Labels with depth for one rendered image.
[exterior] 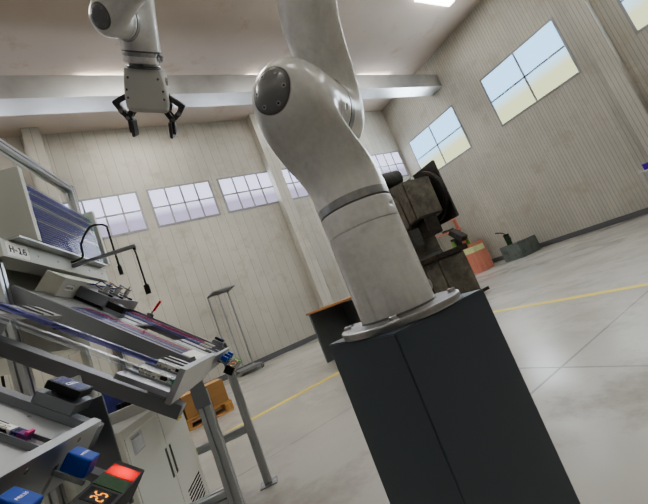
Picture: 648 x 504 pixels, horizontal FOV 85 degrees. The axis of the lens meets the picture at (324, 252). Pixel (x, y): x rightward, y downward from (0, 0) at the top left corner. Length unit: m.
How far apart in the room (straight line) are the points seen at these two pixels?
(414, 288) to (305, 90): 0.31
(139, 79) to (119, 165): 8.49
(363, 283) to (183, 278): 8.10
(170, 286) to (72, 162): 3.38
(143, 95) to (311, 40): 0.50
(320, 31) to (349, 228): 0.33
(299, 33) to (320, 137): 0.20
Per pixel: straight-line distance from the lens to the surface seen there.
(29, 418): 0.67
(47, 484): 0.60
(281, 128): 0.54
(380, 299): 0.51
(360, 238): 0.51
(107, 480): 0.58
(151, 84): 1.02
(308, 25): 0.67
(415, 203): 5.84
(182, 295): 8.47
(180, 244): 8.76
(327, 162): 0.54
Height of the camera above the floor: 0.77
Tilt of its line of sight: 7 degrees up
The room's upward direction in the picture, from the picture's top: 22 degrees counter-clockwise
